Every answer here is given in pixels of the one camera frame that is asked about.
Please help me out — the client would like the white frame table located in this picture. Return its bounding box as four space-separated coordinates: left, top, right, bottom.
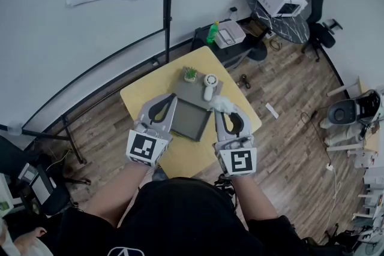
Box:
326 76 384 160

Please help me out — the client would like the black office chair with armrests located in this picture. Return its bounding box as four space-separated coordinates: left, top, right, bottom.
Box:
301 0 344 64

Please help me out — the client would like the green plastic bottle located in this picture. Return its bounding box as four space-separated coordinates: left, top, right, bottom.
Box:
206 20 221 44

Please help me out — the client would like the yellow wooden table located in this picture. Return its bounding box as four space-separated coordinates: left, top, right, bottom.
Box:
119 45 263 181

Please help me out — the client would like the grey drawer box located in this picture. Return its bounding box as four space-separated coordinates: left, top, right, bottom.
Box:
168 66 224 143

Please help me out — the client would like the large whiteboard with black stand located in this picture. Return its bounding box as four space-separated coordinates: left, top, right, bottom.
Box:
0 0 175 166

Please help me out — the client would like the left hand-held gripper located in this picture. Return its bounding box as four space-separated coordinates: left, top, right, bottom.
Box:
125 93 178 167

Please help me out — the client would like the white box appliance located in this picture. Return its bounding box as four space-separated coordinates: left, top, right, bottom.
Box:
214 20 247 50

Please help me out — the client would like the grey white robot device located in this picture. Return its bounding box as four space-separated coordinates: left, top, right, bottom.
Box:
319 89 384 130

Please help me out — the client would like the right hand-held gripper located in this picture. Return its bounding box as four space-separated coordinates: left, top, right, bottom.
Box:
212 110 258 177

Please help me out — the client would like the person's black shirt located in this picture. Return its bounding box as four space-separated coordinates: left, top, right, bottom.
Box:
56 176 310 256

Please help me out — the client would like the person's left forearm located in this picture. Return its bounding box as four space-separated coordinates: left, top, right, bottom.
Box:
82 159 156 229

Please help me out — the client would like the small green potted plant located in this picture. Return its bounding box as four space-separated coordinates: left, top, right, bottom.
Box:
183 66 199 83

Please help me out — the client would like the white cable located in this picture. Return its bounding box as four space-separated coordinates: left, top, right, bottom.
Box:
325 168 343 232

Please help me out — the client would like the person's right forearm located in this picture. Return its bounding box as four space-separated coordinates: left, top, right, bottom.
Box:
232 173 280 232

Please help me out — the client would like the round black marble table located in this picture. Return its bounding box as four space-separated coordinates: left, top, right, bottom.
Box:
245 0 311 46

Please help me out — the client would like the black floor cable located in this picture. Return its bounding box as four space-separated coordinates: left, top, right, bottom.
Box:
300 110 331 165

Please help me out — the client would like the black side table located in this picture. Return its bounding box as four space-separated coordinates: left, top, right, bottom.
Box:
191 19 268 70

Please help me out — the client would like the black chair holding notebooks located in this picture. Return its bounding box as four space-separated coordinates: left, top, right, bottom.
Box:
0 134 91 217

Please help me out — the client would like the white paper strip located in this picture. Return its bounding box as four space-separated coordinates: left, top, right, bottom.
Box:
265 102 280 119

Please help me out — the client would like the white handheld fan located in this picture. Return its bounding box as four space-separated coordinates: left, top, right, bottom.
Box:
203 73 218 102

